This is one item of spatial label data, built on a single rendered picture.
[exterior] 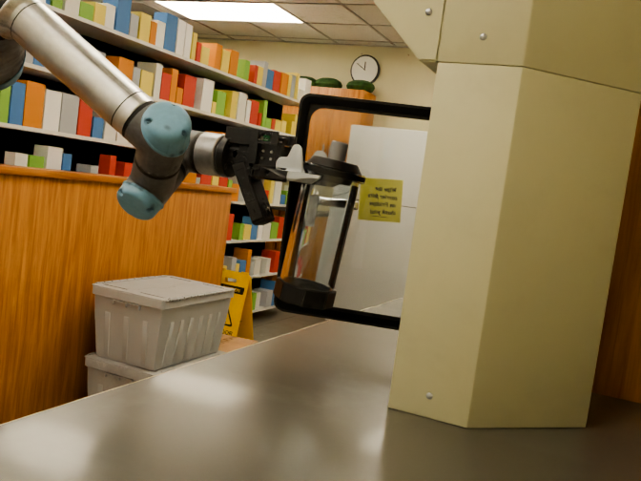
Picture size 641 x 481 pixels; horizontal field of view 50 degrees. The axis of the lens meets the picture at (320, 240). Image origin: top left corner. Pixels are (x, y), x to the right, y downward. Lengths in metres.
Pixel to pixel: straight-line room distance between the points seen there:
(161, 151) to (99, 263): 2.35
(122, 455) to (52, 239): 2.48
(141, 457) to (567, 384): 0.59
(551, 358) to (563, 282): 0.10
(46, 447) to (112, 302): 2.47
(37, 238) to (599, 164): 2.50
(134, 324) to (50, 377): 0.45
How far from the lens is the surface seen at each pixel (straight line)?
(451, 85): 0.95
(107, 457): 0.74
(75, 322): 3.38
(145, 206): 1.18
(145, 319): 3.12
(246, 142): 1.20
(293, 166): 1.12
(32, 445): 0.76
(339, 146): 1.13
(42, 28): 1.20
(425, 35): 0.97
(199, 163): 1.22
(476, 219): 0.92
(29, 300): 3.15
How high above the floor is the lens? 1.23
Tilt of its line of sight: 5 degrees down
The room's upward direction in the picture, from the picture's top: 8 degrees clockwise
